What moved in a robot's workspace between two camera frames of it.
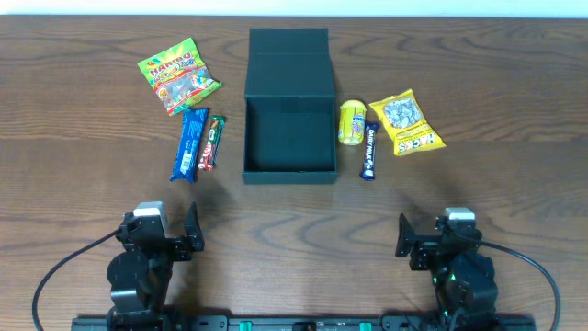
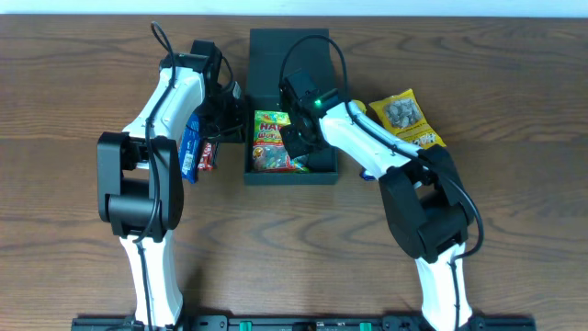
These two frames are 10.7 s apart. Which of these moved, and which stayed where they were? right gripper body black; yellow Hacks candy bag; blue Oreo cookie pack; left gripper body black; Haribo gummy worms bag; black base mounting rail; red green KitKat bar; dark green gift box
Moved: right gripper body black; Haribo gummy worms bag; left gripper body black
Stayed: blue Oreo cookie pack; yellow Hacks candy bag; red green KitKat bar; black base mounting rail; dark green gift box
